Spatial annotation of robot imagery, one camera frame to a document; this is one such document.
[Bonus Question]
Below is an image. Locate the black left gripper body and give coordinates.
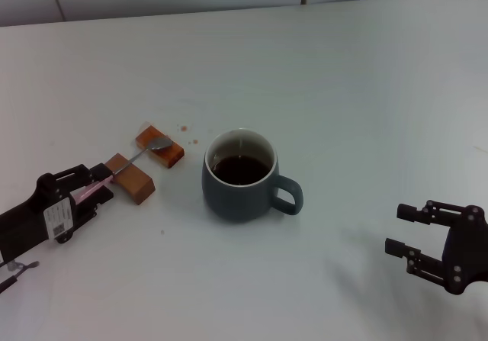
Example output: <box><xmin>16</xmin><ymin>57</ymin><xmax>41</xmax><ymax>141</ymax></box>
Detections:
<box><xmin>0</xmin><ymin>172</ymin><xmax>78</xmax><ymax>266</ymax></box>

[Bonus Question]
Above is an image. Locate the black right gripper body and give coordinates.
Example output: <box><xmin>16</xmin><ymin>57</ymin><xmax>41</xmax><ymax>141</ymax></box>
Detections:
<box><xmin>441</xmin><ymin>204</ymin><xmax>488</xmax><ymax>296</ymax></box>

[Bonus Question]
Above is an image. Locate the pink handled metal spoon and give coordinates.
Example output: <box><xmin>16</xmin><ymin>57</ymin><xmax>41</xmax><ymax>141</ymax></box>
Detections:
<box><xmin>74</xmin><ymin>137</ymin><xmax>173</xmax><ymax>204</ymax></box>

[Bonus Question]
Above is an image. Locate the grey ceramic cup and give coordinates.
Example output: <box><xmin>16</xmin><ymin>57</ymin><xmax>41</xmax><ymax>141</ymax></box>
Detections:
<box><xmin>201</xmin><ymin>127</ymin><xmax>304</xmax><ymax>223</ymax></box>

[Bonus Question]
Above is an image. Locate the brown wooden block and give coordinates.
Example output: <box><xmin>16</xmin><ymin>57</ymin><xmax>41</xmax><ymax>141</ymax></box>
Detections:
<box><xmin>103</xmin><ymin>153</ymin><xmax>156</xmax><ymax>206</ymax></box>

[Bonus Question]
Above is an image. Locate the orange wet wooden block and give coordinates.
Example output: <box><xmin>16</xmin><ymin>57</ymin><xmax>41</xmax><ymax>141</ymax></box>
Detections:
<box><xmin>135</xmin><ymin>124</ymin><xmax>185</xmax><ymax>170</ymax></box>

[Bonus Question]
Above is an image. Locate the dark coffee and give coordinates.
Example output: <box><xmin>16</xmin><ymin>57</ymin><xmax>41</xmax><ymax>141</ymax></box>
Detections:
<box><xmin>210</xmin><ymin>156</ymin><xmax>272</xmax><ymax>186</ymax></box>

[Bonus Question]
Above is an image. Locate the left gripper cable with connector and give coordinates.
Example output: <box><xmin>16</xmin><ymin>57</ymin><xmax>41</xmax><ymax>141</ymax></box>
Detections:
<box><xmin>0</xmin><ymin>260</ymin><xmax>41</xmax><ymax>293</ymax></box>

